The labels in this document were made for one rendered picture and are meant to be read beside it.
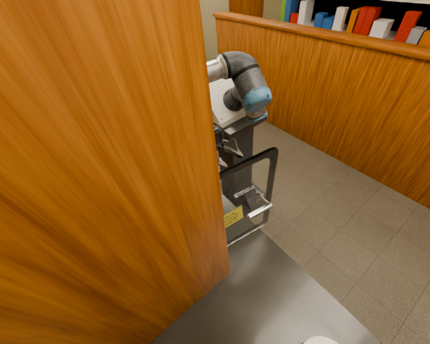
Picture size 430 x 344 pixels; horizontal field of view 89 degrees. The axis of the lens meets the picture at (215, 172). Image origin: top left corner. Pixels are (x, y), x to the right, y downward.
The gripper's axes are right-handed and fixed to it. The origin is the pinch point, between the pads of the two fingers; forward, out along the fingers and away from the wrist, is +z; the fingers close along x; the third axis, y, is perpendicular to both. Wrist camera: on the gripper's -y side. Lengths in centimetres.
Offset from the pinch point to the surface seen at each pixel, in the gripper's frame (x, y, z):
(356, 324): 3, -34, 53
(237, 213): -7.7, -10.4, 10.7
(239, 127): 46, -34, -48
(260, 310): -17.2, -34.1, 31.7
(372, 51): 169, -19, -33
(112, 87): -29, 41, 16
